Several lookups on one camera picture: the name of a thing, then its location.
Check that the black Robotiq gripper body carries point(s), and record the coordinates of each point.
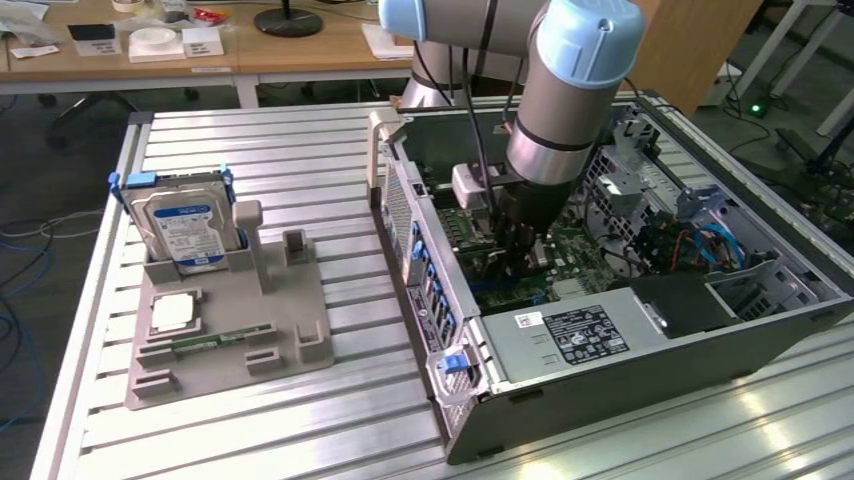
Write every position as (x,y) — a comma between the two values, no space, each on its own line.
(534,207)

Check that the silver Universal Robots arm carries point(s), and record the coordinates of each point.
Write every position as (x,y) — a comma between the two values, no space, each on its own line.
(567,100)

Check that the CPU socket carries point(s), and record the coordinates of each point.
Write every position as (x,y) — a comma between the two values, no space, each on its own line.
(482,225)

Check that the green motherboard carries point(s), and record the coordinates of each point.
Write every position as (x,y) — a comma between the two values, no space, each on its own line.
(580,260)

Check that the silver chipset heatsink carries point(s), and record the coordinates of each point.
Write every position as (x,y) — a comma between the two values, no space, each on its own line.
(572,287)

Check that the gray power supply unit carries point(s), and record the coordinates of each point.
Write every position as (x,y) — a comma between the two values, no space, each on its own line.
(527,350)

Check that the blue case latch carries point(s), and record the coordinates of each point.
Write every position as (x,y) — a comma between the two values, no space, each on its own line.
(452,364)

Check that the dark gray PC case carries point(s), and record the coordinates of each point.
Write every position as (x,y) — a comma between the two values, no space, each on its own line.
(600,400)

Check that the metal disk bay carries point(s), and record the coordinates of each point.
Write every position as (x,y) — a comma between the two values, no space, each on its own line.
(767,290)

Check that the device with green light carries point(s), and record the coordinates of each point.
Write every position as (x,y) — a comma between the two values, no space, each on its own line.
(755,107)

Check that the white paper stack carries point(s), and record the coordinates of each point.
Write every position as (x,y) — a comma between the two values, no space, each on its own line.
(383,47)

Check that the wooden cabinet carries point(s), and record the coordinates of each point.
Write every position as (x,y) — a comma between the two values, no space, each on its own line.
(701,50)

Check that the wooden desk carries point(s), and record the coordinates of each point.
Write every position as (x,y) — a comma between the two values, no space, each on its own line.
(300,55)

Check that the green RAM stick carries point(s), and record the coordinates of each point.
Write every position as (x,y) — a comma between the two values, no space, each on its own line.
(207,342)

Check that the hard disk with blue carrier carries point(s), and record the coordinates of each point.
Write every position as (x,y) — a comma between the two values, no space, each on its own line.
(180,220)

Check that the gray plastic parts rack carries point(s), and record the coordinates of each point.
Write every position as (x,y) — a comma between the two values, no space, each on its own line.
(220,380)

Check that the black round lamp base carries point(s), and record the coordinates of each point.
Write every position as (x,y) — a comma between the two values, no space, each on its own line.
(288,22)

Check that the silver CPU chip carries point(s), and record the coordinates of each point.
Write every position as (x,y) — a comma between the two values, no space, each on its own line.
(173,312)

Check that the small white box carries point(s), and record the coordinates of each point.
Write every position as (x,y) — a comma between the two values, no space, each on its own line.
(202,42)

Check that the red packet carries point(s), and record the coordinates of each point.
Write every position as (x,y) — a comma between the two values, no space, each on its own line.
(208,15)

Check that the white box with round roll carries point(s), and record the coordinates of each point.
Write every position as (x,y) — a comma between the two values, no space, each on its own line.
(155,45)

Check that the white tape roll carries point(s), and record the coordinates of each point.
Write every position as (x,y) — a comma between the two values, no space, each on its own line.
(124,5)

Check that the white box with black top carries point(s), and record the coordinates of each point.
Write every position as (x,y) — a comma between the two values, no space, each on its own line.
(93,40)

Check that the white paper card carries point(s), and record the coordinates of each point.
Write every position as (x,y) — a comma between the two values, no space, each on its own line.
(33,51)

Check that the clear plastic bag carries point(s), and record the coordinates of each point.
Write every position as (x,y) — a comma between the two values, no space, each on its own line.
(29,27)

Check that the gray wrist camera housing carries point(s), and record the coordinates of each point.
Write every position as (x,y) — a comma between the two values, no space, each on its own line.
(467,187)

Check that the white table frame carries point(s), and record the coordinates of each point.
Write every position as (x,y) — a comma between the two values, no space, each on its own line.
(801,52)

